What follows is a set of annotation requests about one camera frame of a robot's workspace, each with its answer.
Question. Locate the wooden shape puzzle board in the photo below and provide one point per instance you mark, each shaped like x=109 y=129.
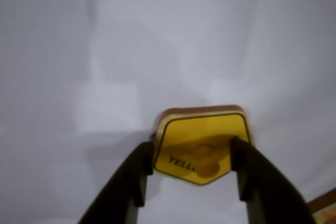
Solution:
x=325 y=213

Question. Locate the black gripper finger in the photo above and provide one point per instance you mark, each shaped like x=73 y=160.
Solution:
x=267 y=190
x=126 y=187

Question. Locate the yellow pentagon puzzle piece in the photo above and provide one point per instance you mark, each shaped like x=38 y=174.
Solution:
x=199 y=129

